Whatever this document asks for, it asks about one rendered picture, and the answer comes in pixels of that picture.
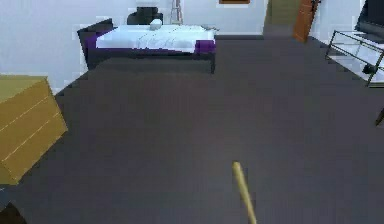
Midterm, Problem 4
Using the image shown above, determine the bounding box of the yellow baseball bat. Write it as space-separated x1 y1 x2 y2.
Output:
231 161 258 224

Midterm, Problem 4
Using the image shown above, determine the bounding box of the yellow chest of drawers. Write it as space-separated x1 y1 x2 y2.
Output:
0 75 69 186

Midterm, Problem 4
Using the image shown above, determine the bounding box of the brown room door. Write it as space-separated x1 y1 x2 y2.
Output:
292 0 320 44

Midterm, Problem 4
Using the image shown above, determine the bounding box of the black armchair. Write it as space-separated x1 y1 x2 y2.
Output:
126 6 164 26

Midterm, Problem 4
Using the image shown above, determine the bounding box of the black frame glass stand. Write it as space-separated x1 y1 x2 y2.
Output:
324 30 384 88

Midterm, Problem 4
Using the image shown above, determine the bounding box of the purple bed with white cover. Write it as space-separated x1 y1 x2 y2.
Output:
76 18 217 75

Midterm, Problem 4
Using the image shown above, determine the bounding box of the dark brown furniture leg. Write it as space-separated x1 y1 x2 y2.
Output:
375 107 384 127

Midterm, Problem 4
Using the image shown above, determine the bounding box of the black television set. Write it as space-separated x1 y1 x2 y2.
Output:
354 0 384 38

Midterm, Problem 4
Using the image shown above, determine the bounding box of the dark brown furniture corner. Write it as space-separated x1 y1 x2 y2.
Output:
0 202 28 224

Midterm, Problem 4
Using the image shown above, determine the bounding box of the wooden floor lamp stand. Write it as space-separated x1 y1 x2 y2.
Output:
170 0 184 26

